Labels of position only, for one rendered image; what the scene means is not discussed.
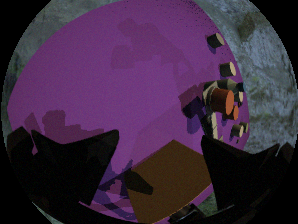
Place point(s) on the orange-brown cylinder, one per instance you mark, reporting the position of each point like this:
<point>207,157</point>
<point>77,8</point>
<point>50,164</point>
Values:
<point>233,114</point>
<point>222,101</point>

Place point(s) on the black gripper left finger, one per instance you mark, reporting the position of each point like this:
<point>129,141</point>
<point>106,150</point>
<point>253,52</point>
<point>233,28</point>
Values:
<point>81,163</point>

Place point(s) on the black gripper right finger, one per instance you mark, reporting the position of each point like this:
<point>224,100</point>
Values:
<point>231,169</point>

